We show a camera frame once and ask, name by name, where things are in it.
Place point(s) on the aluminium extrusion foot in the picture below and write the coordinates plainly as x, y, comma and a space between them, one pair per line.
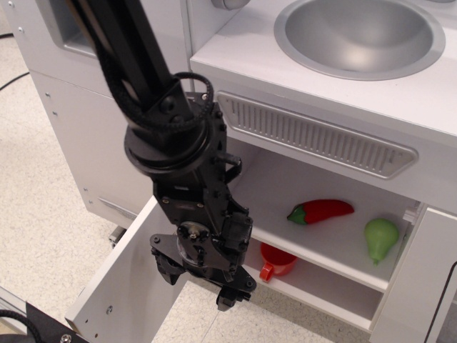
116, 235

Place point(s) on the green toy pear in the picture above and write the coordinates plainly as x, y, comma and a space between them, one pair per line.
381, 235

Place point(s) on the white fridge cabinet unit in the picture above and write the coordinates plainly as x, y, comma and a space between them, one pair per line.
87, 123

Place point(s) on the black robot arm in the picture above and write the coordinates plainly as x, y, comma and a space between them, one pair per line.
136, 73

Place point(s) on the silver sink bowl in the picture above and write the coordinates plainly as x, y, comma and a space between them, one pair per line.
360, 40

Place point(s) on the aluminium frame rail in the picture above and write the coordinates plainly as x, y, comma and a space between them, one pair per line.
11, 302

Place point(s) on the red plastic cup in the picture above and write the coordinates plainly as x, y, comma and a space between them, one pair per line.
276, 262

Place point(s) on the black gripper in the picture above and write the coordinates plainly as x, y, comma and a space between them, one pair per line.
191, 179

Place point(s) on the white cabinet door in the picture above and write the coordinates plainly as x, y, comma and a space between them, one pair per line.
424, 285
127, 300

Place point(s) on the grey vent grille panel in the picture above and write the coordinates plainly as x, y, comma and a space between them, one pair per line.
372, 155

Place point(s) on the white toy kitchen cabinet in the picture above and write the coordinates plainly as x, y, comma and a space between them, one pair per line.
237, 51

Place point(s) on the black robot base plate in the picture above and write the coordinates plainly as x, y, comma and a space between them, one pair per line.
40, 327

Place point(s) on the silver fridge emblem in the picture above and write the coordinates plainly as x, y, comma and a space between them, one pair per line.
121, 210

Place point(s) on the red toy chili pepper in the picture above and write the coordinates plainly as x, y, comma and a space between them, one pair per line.
319, 210

